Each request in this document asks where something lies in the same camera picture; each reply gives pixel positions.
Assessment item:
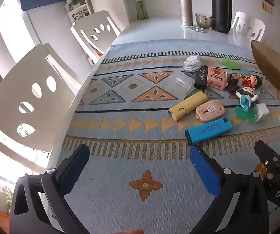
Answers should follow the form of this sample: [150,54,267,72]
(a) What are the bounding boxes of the white charger plug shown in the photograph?
[256,103,269,122]

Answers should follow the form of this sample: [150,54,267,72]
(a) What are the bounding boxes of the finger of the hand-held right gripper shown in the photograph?
[254,140,280,180]

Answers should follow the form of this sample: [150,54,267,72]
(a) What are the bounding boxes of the white and blue figurine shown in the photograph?
[235,86,259,110]

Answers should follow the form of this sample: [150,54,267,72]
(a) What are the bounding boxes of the white cutout dining chair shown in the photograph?
[231,11,266,42]
[0,43,82,153]
[70,10,121,64]

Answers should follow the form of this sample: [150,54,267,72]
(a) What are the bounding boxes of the clear plastic cup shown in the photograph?
[172,71,196,95]

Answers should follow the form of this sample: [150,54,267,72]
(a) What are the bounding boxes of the smoky glass measuring cup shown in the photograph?
[195,13,215,30]

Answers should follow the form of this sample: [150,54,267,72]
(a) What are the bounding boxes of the tall black thermos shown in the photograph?
[209,0,233,34]

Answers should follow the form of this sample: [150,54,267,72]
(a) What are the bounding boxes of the pink round cutter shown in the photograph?
[195,99,225,123]

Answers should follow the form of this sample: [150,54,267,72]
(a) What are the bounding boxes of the small pink box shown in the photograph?
[206,66,227,88]

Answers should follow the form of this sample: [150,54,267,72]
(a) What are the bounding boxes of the small black box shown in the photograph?
[194,65,209,89]

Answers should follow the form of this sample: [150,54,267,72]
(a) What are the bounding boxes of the blue patterned woven table mat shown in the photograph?
[50,39,280,234]

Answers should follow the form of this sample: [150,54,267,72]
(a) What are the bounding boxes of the red figurine with black hair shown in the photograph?
[239,74,263,89]

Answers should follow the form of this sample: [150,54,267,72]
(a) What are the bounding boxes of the olive yellow case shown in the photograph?
[168,91,208,121]

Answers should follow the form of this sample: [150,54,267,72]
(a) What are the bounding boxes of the silver thermos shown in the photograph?
[178,0,193,27]

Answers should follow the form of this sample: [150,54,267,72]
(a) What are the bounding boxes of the green translucent toy base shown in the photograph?
[235,105,260,122]

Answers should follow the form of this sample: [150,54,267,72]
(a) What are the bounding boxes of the row of orange wall ornaments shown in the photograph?
[262,1,274,14]

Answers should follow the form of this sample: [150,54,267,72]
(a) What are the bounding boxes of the green star-shaped toy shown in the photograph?
[222,57,237,71]

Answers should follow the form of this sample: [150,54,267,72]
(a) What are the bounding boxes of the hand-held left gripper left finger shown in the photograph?
[9,144,90,234]

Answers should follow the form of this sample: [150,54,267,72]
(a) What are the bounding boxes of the blue rectangular box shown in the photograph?
[185,118,232,145]

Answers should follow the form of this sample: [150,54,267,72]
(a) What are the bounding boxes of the glass vase with flowers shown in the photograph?
[121,0,150,20]

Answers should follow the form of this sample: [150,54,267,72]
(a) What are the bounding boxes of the ribbed amber glass bowl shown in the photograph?
[251,40,280,97]

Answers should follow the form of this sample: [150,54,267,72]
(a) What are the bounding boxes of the white carved plant stand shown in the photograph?
[66,0,93,25]

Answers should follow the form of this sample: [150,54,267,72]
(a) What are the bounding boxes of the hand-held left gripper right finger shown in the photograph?
[190,144,270,234]

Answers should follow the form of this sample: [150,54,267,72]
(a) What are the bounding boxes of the clear jar with white lid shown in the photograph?
[184,56,202,72]

